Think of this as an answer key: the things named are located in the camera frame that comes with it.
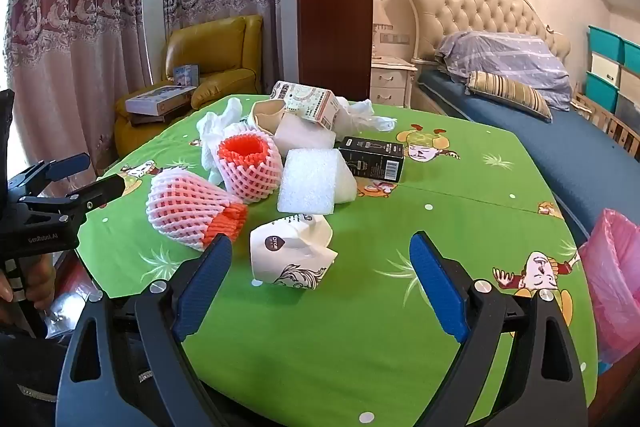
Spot brown striped pillow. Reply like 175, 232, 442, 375
466, 71, 553, 124

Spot pink and orange foam net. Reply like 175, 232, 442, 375
216, 123, 284, 204
146, 169, 249, 252

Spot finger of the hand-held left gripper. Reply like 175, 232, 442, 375
20, 174, 126, 224
6, 152, 92, 200

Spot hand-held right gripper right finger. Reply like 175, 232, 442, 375
409, 231, 588, 427

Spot pink-lined waste bin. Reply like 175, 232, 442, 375
579, 208, 640, 363

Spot cream table lamp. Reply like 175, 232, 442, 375
372, 0, 396, 58

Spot person's dark clothing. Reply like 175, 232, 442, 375
0, 327, 151, 427

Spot purple striped duvet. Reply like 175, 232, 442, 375
434, 31, 574, 112

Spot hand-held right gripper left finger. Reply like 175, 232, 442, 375
56, 234, 236, 427

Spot small blue box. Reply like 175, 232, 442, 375
173, 64, 200, 86

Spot person's left hand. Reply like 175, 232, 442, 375
0, 251, 57, 326

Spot paper bag with green print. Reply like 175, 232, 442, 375
250, 99, 287, 138

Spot yellow leather armchair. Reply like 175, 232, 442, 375
114, 14, 264, 160

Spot crushed white paper cup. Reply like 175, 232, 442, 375
249, 213, 340, 290

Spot large white foam block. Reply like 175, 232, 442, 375
277, 148, 362, 215

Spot boxes on armchair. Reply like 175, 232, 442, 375
125, 83, 197, 116

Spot green cartoon printed tablecloth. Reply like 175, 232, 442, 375
77, 94, 599, 427

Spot stack of plastic storage boxes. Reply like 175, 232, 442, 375
584, 24, 640, 122

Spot cream nightstand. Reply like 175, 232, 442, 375
371, 57, 418, 108

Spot black cardboard box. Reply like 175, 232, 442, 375
337, 136, 405, 182

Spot crumpled white paper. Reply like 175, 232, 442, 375
196, 97, 246, 185

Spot dark brown wooden panel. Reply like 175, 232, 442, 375
297, 0, 373, 102

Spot small white foam block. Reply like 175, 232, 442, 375
274, 113, 337, 152

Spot blue mattress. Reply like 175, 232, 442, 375
417, 69, 640, 248

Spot printed cream carton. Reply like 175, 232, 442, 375
270, 80, 337, 130

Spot white plastic bag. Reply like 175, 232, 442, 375
336, 97, 398, 135

